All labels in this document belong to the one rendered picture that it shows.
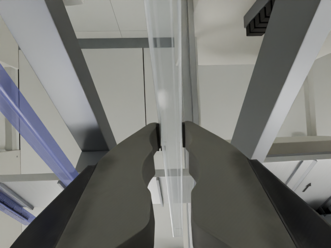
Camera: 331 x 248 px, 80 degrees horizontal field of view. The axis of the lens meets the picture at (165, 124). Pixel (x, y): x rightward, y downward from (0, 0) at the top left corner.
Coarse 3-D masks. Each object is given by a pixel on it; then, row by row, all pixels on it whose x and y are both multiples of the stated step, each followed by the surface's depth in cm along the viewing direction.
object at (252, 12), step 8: (256, 0) 51; (264, 0) 47; (272, 0) 44; (256, 8) 51; (264, 8) 48; (248, 16) 55; (256, 16) 51; (264, 16) 48; (248, 24) 56; (256, 24) 51; (264, 24) 51; (248, 32) 56; (256, 32) 55; (264, 32) 55
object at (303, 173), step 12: (276, 156) 35; (288, 156) 30; (300, 156) 30; (312, 156) 30; (324, 156) 30; (276, 168) 30; (288, 168) 30; (300, 168) 30; (312, 168) 31; (324, 168) 31; (288, 180) 32; (300, 180) 32; (312, 180) 33; (324, 180) 33; (300, 192) 35; (312, 192) 36; (324, 192) 36; (312, 204) 39; (324, 204) 38
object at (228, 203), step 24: (192, 144) 9; (216, 144) 9; (192, 168) 9; (216, 168) 8; (240, 168) 8; (192, 192) 7; (216, 192) 7; (240, 192) 7; (264, 192) 7; (192, 216) 6; (216, 216) 6; (240, 216) 6; (264, 216) 6; (192, 240) 7; (216, 240) 6; (240, 240) 6; (264, 240) 5; (288, 240) 5
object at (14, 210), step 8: (0, 192) 24; (0, 200) 24; (8, 200) 25; (0, 208) 25; (8, 208) 25; (16, 208) 26; (16, 216) 27; (24, 216) 28; (32, 216) 29; (24, 224) 29
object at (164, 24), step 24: (144, 0) 7; (168, 0) 7; (168, 24) 8; (168, 48) 8; (168, 72) 9; (168, 96) 10; (168, 120) 11; (168, 144) 13; (168, 168) 15; (168, 192) 18
